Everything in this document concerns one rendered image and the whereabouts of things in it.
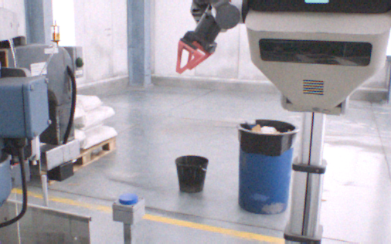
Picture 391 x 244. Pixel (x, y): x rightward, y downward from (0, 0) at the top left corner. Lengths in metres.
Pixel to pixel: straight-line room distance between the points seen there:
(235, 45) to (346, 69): 7.95
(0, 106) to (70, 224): 0.94
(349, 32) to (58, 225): 1.16
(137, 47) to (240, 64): 2.38
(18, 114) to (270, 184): 2.62
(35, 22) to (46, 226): 5.63
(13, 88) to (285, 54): 0.76
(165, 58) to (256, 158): 6.82
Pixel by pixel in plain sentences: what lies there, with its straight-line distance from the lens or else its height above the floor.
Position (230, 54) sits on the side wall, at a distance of 9.15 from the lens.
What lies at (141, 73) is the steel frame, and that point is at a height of 0.29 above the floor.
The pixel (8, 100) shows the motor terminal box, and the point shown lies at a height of 1.28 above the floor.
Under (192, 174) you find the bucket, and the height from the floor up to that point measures 0.18.
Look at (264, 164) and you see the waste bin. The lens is 3.09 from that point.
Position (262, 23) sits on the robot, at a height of 1.40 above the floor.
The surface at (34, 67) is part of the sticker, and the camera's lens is 1.08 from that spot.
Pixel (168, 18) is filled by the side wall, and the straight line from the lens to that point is 9.62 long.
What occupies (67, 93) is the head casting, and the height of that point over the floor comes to 1.20.
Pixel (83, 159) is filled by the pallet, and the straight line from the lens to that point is 4.27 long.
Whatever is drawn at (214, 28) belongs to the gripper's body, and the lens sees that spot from 1.03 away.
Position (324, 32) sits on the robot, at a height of 1.38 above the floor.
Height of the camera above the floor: 1.39
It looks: 13 degrees down
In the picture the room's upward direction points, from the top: 1 degrees clockwise
